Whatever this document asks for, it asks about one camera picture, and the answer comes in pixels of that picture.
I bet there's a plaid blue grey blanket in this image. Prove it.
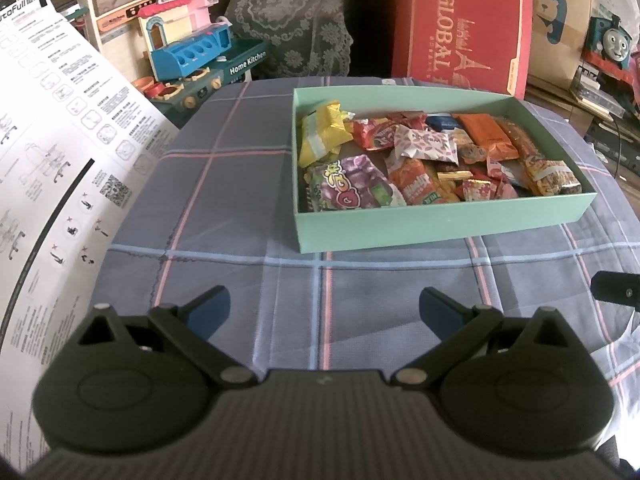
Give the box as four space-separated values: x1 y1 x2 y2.
95 76 640 413

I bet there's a wooden shelf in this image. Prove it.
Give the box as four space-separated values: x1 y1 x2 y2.
525 72 640 181

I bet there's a white pink patterned packet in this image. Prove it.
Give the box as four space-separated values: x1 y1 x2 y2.
391 124 459 166

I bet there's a cream toy kitchen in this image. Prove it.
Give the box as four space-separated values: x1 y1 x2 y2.
74 0 199 57

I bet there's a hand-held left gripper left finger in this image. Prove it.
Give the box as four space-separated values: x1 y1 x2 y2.
75 285 259 388

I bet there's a mint green cardboard box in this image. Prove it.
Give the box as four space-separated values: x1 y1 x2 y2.
291 85 598 254

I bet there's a clear cake bar packet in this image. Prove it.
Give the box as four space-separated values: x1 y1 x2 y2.
494 116 544 162

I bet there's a white printed instruction poster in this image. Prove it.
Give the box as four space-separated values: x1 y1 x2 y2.
0 0 182 413

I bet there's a grey lace cloth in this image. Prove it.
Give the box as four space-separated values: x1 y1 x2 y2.
224 0 355 82

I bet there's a purple grape gummy packet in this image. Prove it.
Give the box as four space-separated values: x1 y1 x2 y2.
304 156 407 212

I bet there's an orange and white noodle snack packet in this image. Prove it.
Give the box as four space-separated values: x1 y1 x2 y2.
388 159 447 207

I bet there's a blue and white biscuit packet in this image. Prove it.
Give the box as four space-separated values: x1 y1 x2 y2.
426 113 464 134

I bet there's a pink toy house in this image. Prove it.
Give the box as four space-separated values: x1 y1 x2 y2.
136 0 222 57

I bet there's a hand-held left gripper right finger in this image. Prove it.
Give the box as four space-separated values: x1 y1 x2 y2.
390 287 577 388

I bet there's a yellow gold snack packet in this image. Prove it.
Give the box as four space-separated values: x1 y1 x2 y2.
298 101 354 169

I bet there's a red colourful candy packet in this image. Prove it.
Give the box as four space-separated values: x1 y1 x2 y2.
351 116 402 152

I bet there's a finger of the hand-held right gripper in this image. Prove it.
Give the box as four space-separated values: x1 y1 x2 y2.
590 270 640 307

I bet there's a red cardboard box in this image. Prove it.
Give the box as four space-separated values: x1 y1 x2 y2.
391 0 534 102

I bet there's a plain orange snack packet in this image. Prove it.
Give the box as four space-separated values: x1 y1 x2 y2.
456 112 512 162

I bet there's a blue toy train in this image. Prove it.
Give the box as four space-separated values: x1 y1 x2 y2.
581 11 640 72

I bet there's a brown cardboard box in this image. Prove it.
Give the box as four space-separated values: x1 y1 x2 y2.
524 0 602 92

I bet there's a black cable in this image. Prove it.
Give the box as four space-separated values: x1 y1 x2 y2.
612 120 632 181

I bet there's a pink snack packet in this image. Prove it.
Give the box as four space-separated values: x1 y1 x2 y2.
486 156 519 199

